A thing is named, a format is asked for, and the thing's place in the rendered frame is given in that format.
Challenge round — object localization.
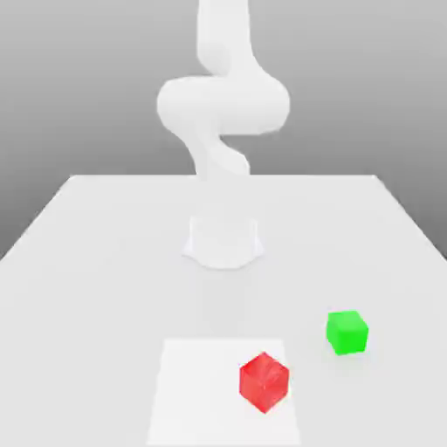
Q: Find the small red cube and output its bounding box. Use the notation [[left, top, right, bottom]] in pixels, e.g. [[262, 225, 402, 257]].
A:
[[238, 351, 291, 416]]

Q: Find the small green cube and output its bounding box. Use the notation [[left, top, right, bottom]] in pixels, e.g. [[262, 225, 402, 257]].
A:
[[326, 309, 370, 356]]

